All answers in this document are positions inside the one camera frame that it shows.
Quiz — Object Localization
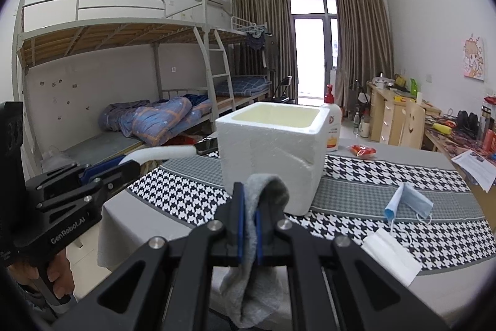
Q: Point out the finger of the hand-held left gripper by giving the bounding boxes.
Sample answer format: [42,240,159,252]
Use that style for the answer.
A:
[25,156,126,196]
[39,160,141,213]

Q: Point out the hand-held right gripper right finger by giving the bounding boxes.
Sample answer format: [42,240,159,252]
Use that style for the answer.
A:
[254,195,452,331]

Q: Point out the pink cartoon wall poster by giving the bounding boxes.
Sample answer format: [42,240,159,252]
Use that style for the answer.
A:
[462,34,486,81]

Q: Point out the white foam box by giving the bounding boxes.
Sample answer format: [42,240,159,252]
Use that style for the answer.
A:
[215,102,332,216]

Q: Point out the red snack packet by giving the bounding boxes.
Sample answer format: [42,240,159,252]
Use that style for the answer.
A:
[348,145,377,158]

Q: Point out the white face mask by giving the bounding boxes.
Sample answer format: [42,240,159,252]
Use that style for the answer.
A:
[361,228,423,287]

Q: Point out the wooden chair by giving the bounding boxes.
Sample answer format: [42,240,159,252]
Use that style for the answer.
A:
[400,98,426,150]

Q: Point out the wooden drawer cabinet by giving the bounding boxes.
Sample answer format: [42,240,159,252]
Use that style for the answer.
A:
[366,82,411,143]

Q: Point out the white foam tube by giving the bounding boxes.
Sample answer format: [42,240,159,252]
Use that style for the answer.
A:
[121,145,197,168]

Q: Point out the grey houndstooth tablecloth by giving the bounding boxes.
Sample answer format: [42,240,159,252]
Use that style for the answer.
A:
[97,140,496,316]

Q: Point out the person's left hand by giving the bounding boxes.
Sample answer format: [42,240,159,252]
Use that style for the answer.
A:
[8,249,76,302]

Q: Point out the brown curtain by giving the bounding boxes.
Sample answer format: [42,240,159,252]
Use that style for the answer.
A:
[334,0,396,110]
[231,0,289,105]

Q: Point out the row of toiletry bottles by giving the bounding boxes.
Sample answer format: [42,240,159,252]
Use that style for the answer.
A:
[476,94,496,153]

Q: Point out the metal bunk bed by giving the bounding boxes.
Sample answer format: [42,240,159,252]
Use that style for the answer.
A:
[11,0,233,169]
[205,15,274,110]

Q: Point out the black phone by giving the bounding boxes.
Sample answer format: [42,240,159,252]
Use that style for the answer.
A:
[195,137,219,156]

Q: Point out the glass balcony door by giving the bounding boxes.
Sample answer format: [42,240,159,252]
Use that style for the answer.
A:
[289,0,338,103]

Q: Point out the grey cloth rag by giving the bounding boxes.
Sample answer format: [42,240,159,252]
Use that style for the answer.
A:
[219,174,290,329]

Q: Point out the blue checked quilt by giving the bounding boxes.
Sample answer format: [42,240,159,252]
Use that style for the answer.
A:
[98,95,214,147]

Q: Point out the blue face mask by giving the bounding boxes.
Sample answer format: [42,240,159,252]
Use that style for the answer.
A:
[383,182,435,225]

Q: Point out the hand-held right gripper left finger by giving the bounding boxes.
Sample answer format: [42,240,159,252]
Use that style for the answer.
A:
[52,181,246,331]

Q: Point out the wooden desk with patterned cloth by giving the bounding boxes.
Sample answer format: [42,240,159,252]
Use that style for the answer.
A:
[422,110,496,196]

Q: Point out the hanging dark clothes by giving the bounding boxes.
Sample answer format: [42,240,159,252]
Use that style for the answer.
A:
[244,30,280,70]

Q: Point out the printed paper sheets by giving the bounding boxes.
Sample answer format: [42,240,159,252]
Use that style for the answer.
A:
[451,150,496,193]

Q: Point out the white pump lotion bottle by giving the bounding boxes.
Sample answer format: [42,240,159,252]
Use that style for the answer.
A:
[320,84,343,152]

